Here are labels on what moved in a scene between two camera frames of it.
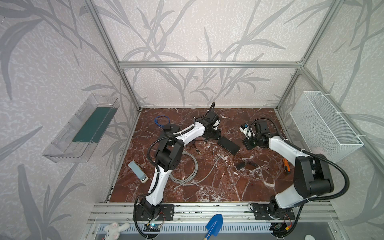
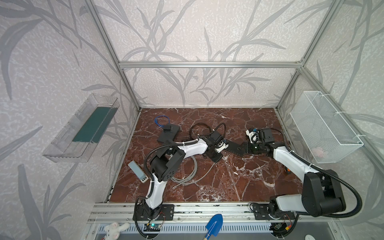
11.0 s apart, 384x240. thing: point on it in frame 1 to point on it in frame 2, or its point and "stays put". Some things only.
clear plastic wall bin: (80, 134) stays put
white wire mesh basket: (324, 132) stays put
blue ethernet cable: (156, 121) stays put
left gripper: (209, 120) to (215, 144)
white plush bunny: (113, 230) stays put
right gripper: (249, 141) to (248, 146)
